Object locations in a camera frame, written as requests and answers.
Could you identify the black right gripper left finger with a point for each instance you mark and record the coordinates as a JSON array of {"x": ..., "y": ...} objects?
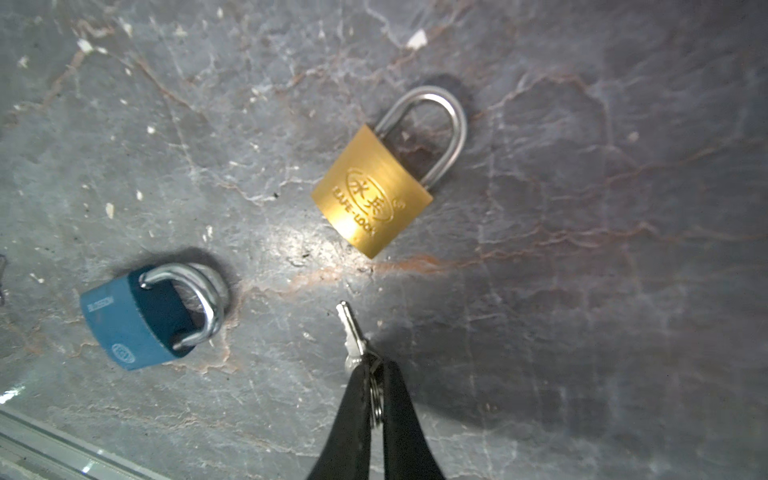
[{"x": 346, "y": 454}]

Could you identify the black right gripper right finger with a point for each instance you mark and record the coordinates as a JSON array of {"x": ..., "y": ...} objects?
[{"x": 406, "y": 452}]

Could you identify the silver key with ring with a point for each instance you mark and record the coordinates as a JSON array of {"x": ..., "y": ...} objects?
[{"x": 359, "y": 352}]

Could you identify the brass padlock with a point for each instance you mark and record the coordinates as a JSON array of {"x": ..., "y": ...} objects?
[{"x": 367, "y": 195}]

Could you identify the blue padlock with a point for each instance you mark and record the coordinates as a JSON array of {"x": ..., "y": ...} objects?
[{"x": 156, "y": 314}]

